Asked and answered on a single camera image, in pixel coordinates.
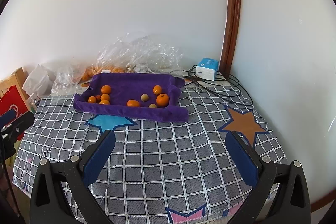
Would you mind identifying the small brown kiwi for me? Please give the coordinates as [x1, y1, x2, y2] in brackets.
[141, 94, 149, 102]
[148, 103, 157, 108]

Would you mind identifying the red paper bag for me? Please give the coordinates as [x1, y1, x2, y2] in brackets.
[1, 86, 29, 141]

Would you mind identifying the oval orange fruit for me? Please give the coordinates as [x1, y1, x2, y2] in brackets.
[126, 100, 141, 107]

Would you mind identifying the grey checked tablecloth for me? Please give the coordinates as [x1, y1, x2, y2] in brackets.
[13, 82, 286, 223]

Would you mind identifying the purple towel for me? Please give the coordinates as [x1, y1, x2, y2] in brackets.
[73, 73, 189, 122]

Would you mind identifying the blue white power adapter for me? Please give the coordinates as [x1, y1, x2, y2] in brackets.
[195, 58, 219, 81]

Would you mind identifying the white plastic bag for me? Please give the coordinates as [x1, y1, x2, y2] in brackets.
[23, 65, 56, 98]

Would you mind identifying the clear plastic bag with fruit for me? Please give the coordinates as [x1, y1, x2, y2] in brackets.
[51, 64, 87, 96]

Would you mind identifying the small orange mandarin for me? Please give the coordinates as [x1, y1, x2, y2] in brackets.
[99, 100, 110, 105]

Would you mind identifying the large orange mandarin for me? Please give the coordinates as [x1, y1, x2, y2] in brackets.
[156, 93, 170, 107]

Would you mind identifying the clear crumpled plastic bag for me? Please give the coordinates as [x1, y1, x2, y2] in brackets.
[80, 33, 183, 83]

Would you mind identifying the black cable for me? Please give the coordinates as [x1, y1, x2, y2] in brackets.
[169, 65, 254, 106]

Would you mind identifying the brown wooden door frame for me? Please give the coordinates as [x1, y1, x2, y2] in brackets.
[219, 0, 242, 79]

